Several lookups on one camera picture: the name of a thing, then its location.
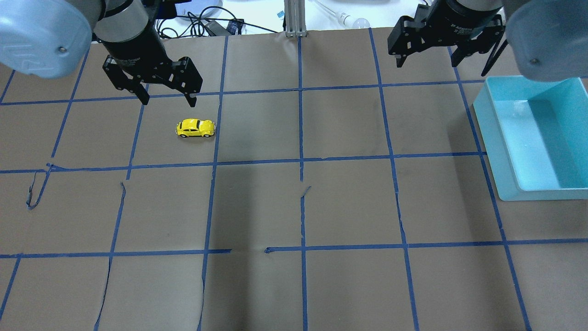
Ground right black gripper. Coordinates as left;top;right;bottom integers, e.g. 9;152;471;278
388;0;505;68

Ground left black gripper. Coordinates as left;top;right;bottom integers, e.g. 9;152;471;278
100;28;203;108

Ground yellow toy beetle car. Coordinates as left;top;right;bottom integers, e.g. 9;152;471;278
175;119;216;138

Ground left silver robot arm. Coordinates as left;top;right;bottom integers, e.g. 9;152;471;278
0;0;203;107

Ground white light bulb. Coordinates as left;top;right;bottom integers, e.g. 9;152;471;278
336;12;370;29

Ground blue plastic plate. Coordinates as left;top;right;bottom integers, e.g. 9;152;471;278
176;0;223;16

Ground teal plastic storage bin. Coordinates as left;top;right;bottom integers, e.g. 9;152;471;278
473;75;588;201

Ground aluminium frame post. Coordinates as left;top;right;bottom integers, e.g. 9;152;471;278
283;0;307;38

